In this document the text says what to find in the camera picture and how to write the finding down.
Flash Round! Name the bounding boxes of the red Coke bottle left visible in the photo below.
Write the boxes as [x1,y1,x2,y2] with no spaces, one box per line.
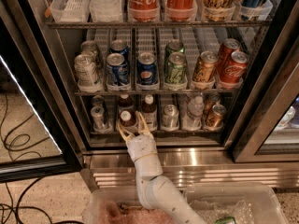
[129,0,159,22]

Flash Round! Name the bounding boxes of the gold can middle shelf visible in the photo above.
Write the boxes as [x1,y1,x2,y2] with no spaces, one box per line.
[192,51,219,90]

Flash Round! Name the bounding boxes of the steel fridge base grille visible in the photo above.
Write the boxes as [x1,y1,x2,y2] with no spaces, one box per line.
[80,148,299,190]

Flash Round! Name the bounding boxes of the white can middle back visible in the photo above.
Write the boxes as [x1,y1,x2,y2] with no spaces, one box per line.
[80,40,102,65]

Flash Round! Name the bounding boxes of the red Coke bottle right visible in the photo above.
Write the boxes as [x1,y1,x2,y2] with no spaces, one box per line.
[166,0,193,21]

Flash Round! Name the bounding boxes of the white can middle front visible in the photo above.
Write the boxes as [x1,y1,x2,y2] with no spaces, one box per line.
[74,54,103,92]

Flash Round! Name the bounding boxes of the silver can bottom left front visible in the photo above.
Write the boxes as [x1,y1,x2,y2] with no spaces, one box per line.
[91,106,111,132]

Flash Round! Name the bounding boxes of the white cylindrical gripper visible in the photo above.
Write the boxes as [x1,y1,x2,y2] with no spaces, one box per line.
[119,111,157,161]

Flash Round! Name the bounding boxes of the green can back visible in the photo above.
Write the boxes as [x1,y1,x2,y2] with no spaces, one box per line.
[164,39,185,60]

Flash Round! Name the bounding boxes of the clear bin with ice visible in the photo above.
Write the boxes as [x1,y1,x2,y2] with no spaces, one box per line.
[184,183,289,224]

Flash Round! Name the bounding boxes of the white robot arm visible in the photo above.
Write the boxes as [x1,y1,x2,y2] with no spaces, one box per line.
[117,110,206,224]

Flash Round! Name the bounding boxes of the silver can bottom centre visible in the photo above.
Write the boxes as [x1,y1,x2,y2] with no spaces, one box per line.
[162,105,178,132]

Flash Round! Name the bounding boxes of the brown tea bottle white cap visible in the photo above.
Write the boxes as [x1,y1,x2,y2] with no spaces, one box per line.
[120,109,137,133]

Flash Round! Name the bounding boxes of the red Coke can front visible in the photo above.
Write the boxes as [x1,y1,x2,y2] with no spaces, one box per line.
[220,50,249,84]

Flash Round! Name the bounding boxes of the green can in bin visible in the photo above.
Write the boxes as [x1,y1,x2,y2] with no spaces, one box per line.
[214,217,236,224]

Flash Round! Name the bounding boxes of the silver can bottom left back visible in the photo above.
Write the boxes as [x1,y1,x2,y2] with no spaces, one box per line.
[92,95,105,106]

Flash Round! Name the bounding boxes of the blue can back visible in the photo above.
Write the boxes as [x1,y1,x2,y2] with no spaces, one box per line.
[110,39,130,60]

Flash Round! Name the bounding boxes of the red Coke can back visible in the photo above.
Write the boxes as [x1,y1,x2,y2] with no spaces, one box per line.
[218,38,241,71]

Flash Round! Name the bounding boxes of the clear water bottle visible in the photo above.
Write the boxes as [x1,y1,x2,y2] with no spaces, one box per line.
[182,96,204,131]

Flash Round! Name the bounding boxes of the right fridge door frame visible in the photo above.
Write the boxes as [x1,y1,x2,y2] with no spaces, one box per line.
[233,1,299,162]

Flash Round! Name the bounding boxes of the gold can bottom front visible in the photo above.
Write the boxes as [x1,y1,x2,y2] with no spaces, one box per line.
[205,104,226,131]

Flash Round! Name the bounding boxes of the blue white can front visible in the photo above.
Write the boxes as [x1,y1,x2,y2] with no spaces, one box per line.
[107,53,131,91]

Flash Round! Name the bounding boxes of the open glass fridge door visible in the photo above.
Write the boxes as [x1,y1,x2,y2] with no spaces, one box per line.
[0,16,82,183]

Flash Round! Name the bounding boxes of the gold can bottom back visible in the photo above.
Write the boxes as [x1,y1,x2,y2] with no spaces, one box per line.
[203,92,221,115]

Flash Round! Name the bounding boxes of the white ribbed bottle top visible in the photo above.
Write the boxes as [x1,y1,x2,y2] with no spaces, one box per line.
[90,0,122,22]

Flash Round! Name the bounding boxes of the silver can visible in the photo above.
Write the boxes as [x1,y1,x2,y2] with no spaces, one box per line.
[162,105,178,132]
[91,106,111,132]
[92,95,105,106]

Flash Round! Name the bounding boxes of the clear bin pink contents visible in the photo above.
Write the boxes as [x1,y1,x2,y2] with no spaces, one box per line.
[85,188,188,224]

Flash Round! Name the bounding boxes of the gold can shelf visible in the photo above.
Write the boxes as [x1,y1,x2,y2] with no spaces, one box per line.
[202,0,233,21]
[192,51,219,90]

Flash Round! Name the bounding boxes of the gold can top shelf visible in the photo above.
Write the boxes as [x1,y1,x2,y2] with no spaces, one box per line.
[202,0,233,21]

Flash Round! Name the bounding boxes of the red coke can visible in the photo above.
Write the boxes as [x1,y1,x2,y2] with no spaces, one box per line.
[220,50,249,84]
[218,38,241,71]

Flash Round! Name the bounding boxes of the black cable on floor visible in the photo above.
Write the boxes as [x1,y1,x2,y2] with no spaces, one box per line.
[0,177,85,224]

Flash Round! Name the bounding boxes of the green can front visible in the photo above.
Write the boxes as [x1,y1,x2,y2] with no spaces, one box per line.
[164,52,187,91]

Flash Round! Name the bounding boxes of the empty clear tray top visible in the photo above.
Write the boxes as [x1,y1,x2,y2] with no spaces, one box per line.
[50,0,91,22]

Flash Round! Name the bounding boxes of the red coke bottle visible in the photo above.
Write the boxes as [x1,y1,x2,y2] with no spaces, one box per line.
[166,0,193,21]
[129,0,159,22]

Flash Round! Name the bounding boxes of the blue Pepsi can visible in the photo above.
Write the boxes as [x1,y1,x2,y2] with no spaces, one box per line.
[136,52,158,91]

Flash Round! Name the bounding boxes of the blue can top shelf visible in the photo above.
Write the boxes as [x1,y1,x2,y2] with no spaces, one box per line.
[241,0,266,21]

